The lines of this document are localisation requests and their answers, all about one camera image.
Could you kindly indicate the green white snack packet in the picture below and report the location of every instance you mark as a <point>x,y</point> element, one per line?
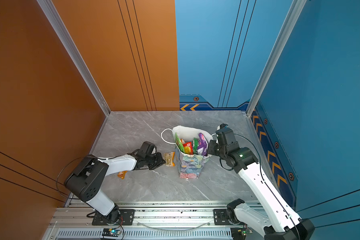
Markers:
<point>196,142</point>

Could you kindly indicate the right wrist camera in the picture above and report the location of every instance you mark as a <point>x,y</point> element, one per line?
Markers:
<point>225,135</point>

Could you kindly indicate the small orange candy packet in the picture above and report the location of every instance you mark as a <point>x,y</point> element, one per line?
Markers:
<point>122,175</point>

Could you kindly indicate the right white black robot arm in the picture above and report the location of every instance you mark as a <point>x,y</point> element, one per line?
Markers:
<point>280,222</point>

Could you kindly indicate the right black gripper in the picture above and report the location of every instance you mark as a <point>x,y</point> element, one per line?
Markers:
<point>212,144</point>

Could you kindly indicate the tan cracker packet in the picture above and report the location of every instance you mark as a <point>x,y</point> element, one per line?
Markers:
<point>169,159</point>

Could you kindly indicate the floral paper gift bag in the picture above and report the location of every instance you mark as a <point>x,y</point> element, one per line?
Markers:
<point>189,166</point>

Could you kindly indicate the left aluminium corner post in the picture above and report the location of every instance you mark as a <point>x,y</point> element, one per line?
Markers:
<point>64,36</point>

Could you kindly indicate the left green circuit board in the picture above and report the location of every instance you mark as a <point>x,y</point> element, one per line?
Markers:
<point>111,233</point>

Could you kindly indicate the black mounting plate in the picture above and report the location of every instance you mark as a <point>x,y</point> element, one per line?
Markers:
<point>125,218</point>
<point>226,217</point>

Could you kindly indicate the purple Fox's candy bag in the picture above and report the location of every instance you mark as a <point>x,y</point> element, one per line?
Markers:
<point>202,149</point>

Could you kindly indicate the right circuit board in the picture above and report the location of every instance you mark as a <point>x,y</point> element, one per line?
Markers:
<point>240,233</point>

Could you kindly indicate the right aluminium corner post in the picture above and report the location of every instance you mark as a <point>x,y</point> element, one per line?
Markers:
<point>279,45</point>

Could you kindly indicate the green Lays chips bag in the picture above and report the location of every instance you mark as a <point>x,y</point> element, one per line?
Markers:
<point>179,143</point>

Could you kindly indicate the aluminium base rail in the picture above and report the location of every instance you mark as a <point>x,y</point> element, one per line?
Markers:
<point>152,221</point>

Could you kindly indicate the red yellow snack packet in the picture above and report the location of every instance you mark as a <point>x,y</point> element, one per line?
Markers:
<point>188,148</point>

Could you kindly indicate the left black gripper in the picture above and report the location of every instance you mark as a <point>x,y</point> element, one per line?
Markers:
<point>159,155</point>

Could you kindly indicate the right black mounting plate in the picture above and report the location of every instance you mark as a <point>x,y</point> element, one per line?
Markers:
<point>226,217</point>

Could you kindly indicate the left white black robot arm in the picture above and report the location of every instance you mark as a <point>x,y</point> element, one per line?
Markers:
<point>86,179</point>

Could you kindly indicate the aluminium corner post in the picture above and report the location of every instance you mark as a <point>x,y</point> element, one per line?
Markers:
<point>64,36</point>
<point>279,45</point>

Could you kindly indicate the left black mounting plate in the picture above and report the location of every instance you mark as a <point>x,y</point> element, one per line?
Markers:
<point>125,218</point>

